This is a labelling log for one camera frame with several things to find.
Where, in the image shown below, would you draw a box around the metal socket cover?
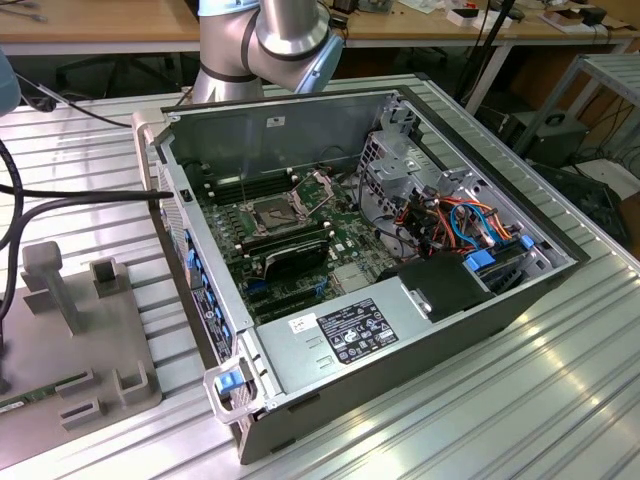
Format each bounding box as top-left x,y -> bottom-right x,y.
291,169 -> 336,217

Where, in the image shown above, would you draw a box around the CPU socket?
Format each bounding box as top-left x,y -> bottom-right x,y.
238,192 -> 307,237

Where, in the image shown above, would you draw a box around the black RAM stick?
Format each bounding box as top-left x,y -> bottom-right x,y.
238,221 -> 329,249
242,227 -> 335,256

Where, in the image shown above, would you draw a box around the black graphics card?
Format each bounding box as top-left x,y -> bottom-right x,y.
259,238 -> 331,281

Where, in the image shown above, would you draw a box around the green motherboard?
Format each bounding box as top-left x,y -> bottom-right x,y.
192,167 -> 381,326

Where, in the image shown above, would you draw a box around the silver chipset heatsink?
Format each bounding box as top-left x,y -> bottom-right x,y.
333,264 -> 369,294

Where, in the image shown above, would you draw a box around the black expansion slot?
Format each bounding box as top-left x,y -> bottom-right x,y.
248,285 -> 321,317

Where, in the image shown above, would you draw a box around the black RAM slot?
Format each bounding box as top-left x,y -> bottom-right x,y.
207,180 -> 297,204
203,169 -> 292,190

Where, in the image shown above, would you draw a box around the silver drive cage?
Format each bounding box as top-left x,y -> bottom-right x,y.
357,130 -> 439,226

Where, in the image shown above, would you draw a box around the grey power supply unit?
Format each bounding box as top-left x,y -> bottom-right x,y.
254,277 -> 436,396

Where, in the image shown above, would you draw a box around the black plastic shroud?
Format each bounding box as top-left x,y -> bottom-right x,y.
377,252 -> 496,324

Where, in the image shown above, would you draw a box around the open grey PC case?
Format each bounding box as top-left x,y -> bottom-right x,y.
130,85 -> 592,466

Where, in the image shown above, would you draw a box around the hard disk in blue carrier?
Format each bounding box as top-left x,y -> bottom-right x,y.
462,239 -> 539,296

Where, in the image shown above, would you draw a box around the black tripod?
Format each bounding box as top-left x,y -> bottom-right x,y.
452,0 -> 519,114

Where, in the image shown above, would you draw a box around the grey parts rack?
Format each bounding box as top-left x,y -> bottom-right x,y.
0,240 -> 164,454

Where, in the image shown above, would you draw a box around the black office chair base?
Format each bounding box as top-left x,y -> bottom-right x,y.
53,49 -> 177,97

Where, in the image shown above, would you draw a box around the white box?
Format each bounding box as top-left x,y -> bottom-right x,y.
446,7 -> 514,29

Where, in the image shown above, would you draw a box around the wooden desk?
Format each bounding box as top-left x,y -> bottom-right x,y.
0,0 -> 640,116

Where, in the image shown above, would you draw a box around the brown cardboard piece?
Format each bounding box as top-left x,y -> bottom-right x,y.
542,8 -> 632,35

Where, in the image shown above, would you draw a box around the green RAM stick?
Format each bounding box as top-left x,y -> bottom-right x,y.
0,387 -> 59,415

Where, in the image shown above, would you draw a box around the orange power wires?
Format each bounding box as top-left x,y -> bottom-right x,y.
394,197 -> 484,251

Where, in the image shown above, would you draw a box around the blue data wire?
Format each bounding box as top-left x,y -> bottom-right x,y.
448,199 -> 501,247

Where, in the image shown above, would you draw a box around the blue case handle latch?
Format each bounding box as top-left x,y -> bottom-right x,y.
214,372 -> 241,396

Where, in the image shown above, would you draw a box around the thick black cable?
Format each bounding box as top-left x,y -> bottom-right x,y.
0,183 -> 175,251

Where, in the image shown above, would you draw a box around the black box with handle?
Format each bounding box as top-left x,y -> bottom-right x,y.
509,110 -> 590,169

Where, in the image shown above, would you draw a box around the grey metal shelf frame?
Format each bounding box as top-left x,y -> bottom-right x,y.
514,52 -> 640,156

